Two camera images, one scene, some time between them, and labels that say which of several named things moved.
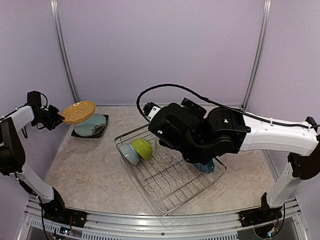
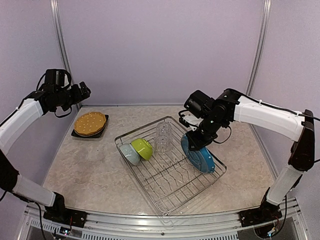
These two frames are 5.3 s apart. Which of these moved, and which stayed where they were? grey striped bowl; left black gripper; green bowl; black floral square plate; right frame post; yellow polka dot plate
Moved: left black gripper; yellow polka dot plate
Stayed: black floral square plate; green bowl; right frame post; grey striped bowl
